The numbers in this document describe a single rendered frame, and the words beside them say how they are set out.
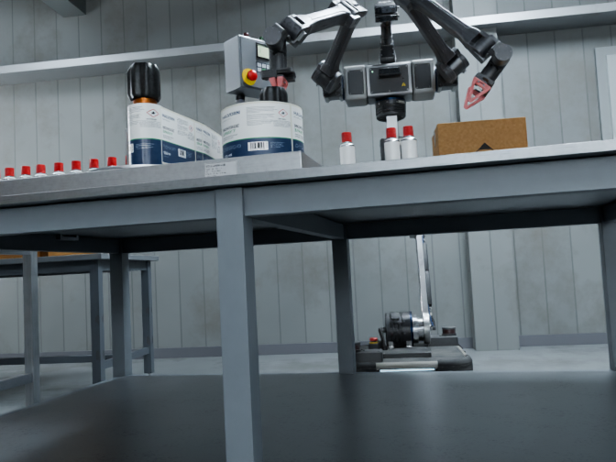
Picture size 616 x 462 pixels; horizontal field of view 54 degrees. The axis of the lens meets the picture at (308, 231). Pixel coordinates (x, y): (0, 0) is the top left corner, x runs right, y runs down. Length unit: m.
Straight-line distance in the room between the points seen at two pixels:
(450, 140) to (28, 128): 4.19
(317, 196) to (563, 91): 3.95
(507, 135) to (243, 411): 1.38
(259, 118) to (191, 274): 3.61
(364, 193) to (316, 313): 3.58
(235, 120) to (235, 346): 0.53
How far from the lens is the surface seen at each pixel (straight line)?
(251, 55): 2.27
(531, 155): 1.17
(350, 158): 2.04
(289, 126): 1.45
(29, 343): 2.74
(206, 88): 5.14
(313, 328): 4.77
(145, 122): 1.59
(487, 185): 1.20
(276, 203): 1.25
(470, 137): 2.21
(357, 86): 2.77
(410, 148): 2.02
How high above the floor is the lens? 0.63
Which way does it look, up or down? 4 degrees up
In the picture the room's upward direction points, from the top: 3 degrees counter-clockwise
